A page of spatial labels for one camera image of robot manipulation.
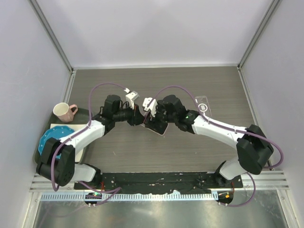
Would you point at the white square plate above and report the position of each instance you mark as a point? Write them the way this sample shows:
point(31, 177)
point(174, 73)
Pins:
point(75, 127)

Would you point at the blue dotted plate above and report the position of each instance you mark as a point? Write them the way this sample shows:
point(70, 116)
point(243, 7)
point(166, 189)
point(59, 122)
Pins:
point(56, 132)

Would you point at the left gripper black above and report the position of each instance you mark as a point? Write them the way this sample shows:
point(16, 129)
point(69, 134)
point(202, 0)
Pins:
point(136, 118)

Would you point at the clear phone case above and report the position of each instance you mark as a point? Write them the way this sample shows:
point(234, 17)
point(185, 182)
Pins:
point(203, 105)

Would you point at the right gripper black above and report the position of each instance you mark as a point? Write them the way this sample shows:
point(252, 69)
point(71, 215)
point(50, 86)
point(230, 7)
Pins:
point(151, 123)

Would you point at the right aluminium corner post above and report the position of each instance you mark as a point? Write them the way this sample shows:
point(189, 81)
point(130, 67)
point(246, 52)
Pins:
point(259, 31)

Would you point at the aluminium front rail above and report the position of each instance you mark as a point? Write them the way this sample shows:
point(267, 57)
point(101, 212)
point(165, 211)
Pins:
point(266, 180)

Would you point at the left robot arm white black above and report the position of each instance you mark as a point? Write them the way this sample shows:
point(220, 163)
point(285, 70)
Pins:
point(57, 161)

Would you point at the slotted cable duct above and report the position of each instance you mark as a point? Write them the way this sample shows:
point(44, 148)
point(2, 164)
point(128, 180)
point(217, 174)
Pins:
point(90, 196)

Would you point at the pink mug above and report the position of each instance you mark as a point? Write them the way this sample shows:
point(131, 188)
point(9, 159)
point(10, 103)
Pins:
point(65, 112)

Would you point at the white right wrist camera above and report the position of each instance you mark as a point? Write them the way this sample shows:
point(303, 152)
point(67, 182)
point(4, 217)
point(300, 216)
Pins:
point(149, 106)

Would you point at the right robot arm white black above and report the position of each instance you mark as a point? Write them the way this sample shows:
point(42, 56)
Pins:
point(253, 149)

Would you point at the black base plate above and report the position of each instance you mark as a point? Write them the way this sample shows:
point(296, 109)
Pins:
point(165, 182)

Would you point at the aluminium corner post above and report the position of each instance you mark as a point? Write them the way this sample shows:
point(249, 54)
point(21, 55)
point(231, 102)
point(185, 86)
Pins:
point(259, 31)
point(49, 31)

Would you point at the left aluminium corner post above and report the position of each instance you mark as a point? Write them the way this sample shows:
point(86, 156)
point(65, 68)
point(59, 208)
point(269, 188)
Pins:
point(49, 31)

